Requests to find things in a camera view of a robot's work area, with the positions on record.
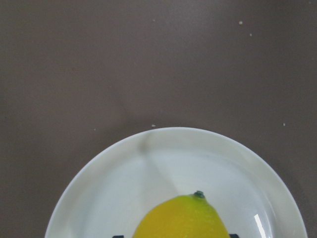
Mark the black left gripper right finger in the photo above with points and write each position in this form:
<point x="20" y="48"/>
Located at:
<point x="234" y="236"/>

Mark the yellow lemon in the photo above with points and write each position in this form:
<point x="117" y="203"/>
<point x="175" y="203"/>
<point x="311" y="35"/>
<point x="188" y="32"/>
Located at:
<point x="185" y="216"/>

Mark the white round plate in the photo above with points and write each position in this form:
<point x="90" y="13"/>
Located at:
<point x="114" y="191"/>

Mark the brown paper table mat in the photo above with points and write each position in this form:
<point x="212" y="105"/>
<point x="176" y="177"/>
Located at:
<point x="76" y="76"/>

